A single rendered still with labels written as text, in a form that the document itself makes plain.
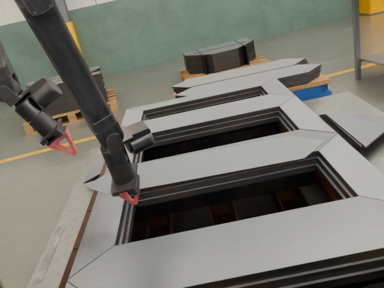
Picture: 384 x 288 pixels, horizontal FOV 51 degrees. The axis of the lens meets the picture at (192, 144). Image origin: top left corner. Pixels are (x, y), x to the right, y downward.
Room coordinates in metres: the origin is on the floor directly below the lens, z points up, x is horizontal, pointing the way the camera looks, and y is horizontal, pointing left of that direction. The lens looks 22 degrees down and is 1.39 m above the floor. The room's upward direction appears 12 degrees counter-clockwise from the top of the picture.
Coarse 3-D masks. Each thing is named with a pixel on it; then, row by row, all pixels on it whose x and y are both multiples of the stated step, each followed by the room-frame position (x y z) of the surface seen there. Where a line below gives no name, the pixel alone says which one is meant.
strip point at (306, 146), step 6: (294, 138) 1.15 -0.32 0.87; (300, 138) 1.14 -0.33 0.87; (306, 138) 1.13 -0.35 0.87; (312, 138) 1.12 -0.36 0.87; (294, 144) 1.10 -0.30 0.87; (300, 144) 1.10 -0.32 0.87; (306, 144) 1.09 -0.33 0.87; (312, 144) 1.08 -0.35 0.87; (318, 144) 1.07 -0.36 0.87; (300, 150) 1.05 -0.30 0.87; (306, 150) 1.04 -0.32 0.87; (312, 150) 1.04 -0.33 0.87; (306, 156) 1.01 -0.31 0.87
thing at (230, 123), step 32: (224, 96) 1.81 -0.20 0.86; (256, 96) 1.80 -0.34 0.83; (192, 128) 1.49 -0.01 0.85; (224, 128) 1.47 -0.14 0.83; (288, 128) 1.32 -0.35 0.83; (320, 160) 1.00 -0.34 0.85; (160, 192) 1.04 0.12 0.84; (192, 192) 1.03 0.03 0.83; (352, 192) 0.80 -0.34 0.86; (128, 224) 0.92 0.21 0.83; (352, 256) 0.59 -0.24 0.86
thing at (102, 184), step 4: (104, 176) 1.18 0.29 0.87; (108, 176) 1.17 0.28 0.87; (96, 180) 1.16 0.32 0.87; (100, 180) 1.15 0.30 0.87; (104, 180) 1.15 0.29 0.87; (108, 180) 1.14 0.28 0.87; (96, 184) 1.13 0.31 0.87; (100, 184) 1.12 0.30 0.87; (104, 184) 1.12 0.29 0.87; (108, 184) 1.11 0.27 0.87; (92, 188) 1.11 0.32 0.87; (96, 188) 1.10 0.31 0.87; (100, 188) 1.10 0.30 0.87; (104, 188) 1.09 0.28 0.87; (108, 188) 1.08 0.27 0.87; (100, 192) 1.07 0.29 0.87; (104, 192) 1.06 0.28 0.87; (108, 192) 1.06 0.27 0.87
